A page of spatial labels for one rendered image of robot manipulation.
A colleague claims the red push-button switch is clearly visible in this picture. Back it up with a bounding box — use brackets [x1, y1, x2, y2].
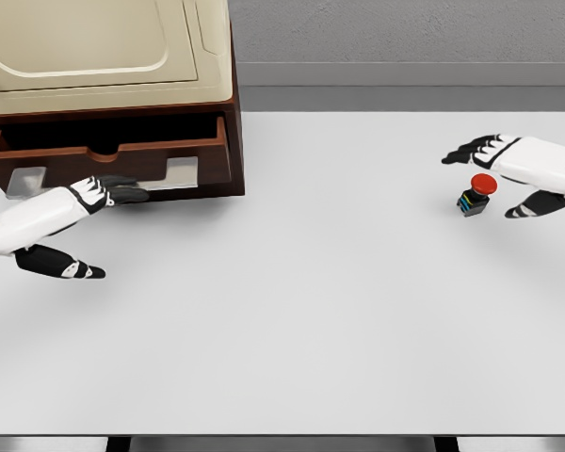
[455, 172, 499, 219]

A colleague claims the brown cabinet with cream top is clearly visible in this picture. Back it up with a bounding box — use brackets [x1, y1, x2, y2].
[0, 0, 246, 202]

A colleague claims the brown drawer with silver handle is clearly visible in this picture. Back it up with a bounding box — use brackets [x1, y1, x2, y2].
[0, 115, 233, 201]

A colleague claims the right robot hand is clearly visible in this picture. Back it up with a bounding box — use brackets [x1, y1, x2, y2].
[441, 134, 565, 219]

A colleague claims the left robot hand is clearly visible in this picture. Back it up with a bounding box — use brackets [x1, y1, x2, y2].
[0, 174, 151, 281]

